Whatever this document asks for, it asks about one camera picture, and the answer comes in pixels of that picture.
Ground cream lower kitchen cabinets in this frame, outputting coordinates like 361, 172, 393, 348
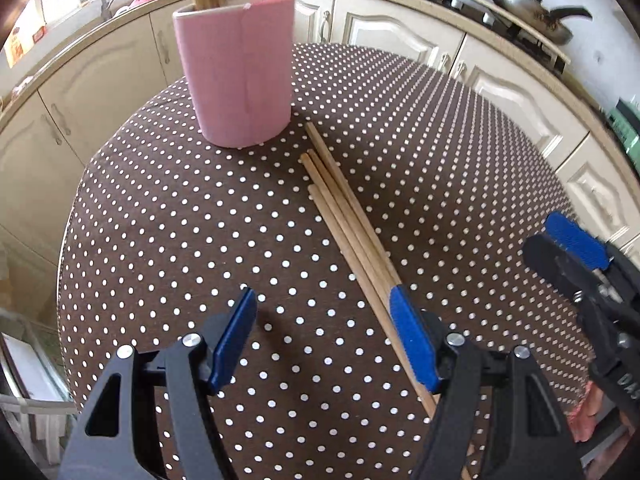
1, 0, 639, 324

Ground green toaster appliance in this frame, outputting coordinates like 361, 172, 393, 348
608, 99, 640, 172

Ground person's right hand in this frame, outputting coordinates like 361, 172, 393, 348
566, 378, 640, 443

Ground chrome sink faucet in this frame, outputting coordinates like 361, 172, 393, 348
100, 0, 114, 22

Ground black gas stove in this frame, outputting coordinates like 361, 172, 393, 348
430, 0, 570, 74

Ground brown polka dot tablecloth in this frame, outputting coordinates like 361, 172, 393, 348
58, 44, 590, 479

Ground steel wok black handle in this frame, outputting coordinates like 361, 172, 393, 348
492, 0, 592, 46

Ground pink chopstick holder cup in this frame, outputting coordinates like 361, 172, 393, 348
172, 0, 295, 148

